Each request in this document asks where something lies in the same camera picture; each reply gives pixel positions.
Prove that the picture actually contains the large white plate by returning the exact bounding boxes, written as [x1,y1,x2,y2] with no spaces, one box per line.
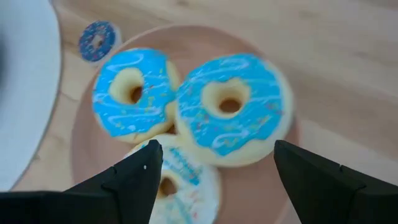
[0,0,62,192]

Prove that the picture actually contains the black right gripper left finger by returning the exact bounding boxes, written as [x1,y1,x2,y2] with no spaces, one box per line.
[0,139,164,224]

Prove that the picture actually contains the small dark blue sprinkled donut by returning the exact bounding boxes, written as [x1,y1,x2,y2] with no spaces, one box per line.
[77,20,123,64]

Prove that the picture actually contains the large blue frosted donut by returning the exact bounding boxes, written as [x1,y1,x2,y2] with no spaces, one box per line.
[91,47,181,144]
[174,53,295,168]

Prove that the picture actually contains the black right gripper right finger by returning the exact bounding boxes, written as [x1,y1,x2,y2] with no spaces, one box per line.
[273,139,398,224]

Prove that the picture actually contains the pink round plate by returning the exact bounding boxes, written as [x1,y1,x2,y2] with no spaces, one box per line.
[70,24,301,224]

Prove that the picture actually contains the large white donut blue drizzle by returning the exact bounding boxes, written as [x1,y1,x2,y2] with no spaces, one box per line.
[124,133,222,224]

